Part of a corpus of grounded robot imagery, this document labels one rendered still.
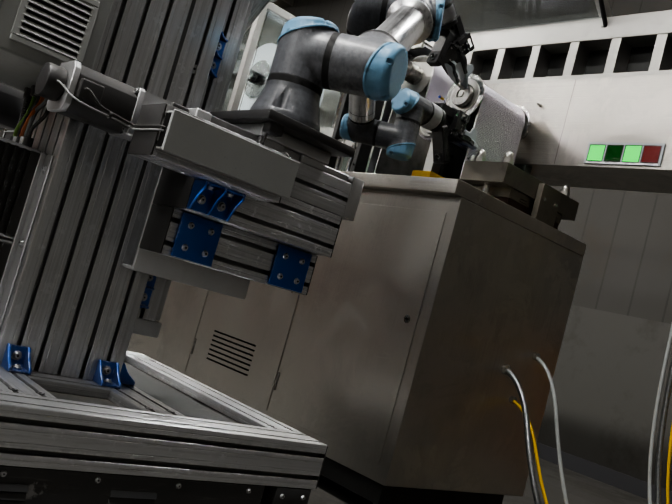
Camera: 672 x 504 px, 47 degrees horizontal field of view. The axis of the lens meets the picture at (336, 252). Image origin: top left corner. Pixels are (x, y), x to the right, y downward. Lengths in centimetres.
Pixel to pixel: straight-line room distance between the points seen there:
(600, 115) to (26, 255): 180
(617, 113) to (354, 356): 113
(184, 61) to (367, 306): 88
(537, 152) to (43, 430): 191
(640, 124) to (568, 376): 238
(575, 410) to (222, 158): 356
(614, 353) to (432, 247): 263
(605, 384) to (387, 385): 263
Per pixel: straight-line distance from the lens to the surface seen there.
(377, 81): 156
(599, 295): 467
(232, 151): 133
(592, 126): 262
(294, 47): 160
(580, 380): 462
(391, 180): 217
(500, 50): 299
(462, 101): 248
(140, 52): 160
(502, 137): 257
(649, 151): 249
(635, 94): 260
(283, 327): 239
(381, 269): 214
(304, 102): 157
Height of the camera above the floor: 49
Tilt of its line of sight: 4 degrees up
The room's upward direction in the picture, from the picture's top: 16 degrees clockwise
